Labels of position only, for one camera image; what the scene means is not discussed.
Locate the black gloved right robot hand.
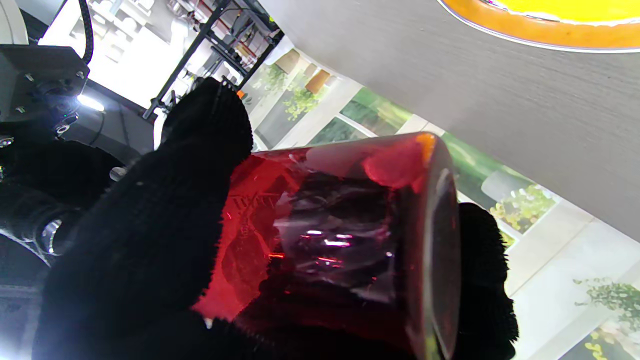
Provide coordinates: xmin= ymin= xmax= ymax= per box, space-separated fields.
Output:
xmin=0 ymin=122 xmax=128 ymax=281

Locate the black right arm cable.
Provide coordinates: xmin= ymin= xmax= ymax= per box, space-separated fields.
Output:
xmin=77 ymin=0 xmax=96 ymax=66

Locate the steel kidney-shaped tray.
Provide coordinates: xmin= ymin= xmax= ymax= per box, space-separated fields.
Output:
xmin=437 ymin=0 xmax=640 ymax=53

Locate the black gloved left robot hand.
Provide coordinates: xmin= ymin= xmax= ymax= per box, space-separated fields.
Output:
xmin=31 ymin=77 xmax=521 ymax=360

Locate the printed garden window backdrop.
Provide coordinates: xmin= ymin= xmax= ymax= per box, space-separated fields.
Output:
xmin=240 ymin=35 xmax=640 ymax=360

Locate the cluttered background shelf rack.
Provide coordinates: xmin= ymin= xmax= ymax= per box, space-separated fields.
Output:
xmin=167 ymin=0 xmax=286 ymax=91

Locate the ceiling light strip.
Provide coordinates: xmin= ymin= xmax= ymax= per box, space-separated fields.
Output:
xmin=77 ymin=94 xmax=106 ymax=113

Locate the red transparent sample bottle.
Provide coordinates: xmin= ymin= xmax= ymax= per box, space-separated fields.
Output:
xmin=192 ymin=131 xmax=462 ymax=360

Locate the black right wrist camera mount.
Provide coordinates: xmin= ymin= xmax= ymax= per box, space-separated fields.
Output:
xmin=0 ymin=44 xmax=92 ymax=138

